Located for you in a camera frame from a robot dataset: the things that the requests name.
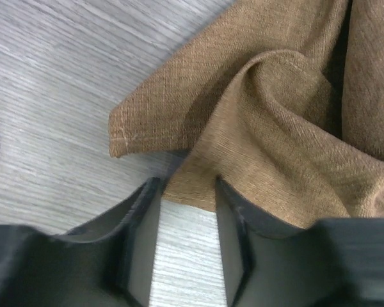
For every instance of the brown cloth napkin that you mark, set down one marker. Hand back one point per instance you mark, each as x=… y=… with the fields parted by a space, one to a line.
x=282 y=99

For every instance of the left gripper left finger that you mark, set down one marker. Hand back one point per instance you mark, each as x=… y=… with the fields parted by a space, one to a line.
x=107 y=261

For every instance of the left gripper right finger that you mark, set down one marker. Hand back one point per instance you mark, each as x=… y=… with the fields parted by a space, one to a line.
x=268 y=262

